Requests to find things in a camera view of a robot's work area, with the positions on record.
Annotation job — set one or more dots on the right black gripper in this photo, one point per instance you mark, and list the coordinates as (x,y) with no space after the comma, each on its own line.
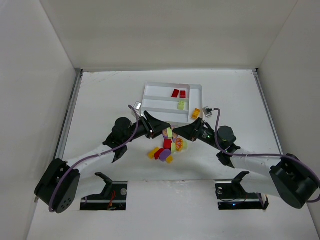
(197,130)

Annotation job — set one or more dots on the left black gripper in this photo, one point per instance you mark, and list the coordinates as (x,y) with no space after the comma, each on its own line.
(149,126)

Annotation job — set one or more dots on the purple tan lego piece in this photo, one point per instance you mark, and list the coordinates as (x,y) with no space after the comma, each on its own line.
(169,134)

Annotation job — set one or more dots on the yellow striped lego brick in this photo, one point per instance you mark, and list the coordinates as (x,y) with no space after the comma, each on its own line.
(195,113)

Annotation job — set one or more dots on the light green lego piece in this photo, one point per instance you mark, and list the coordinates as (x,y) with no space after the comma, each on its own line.
(181,105)

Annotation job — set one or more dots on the dark red lego brick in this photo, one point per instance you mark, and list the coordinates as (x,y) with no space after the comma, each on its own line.
(157,154)

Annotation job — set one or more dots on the small orange lego piece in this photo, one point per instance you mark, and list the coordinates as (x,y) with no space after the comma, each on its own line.
(169,159)

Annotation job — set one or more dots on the small red lego brick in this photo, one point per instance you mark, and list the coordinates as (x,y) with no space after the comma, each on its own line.
(182,94)

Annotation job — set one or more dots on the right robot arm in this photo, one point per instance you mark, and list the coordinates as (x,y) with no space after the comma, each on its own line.
(283,176)

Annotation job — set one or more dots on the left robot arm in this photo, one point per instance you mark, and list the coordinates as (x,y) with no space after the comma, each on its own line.
(65,181)

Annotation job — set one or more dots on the orange patterned lego piece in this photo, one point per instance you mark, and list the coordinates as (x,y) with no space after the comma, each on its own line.
(181,144)

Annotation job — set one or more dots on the red rounded lego brick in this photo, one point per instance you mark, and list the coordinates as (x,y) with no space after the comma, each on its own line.
(167,144)

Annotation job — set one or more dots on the white divided tray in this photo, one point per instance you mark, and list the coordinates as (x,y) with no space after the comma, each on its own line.
(157,100)

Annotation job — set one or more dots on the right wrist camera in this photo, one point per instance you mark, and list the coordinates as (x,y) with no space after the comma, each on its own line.
(207,112)

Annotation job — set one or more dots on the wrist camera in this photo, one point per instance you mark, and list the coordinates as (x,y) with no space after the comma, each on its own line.
(207,112)
(137,106)

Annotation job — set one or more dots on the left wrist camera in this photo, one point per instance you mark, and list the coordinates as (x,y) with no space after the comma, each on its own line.
(137,106)

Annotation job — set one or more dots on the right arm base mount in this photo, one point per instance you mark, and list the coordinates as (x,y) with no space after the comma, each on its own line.
(232,196)

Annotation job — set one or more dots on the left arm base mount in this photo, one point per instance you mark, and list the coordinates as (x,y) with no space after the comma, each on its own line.
(113,196)

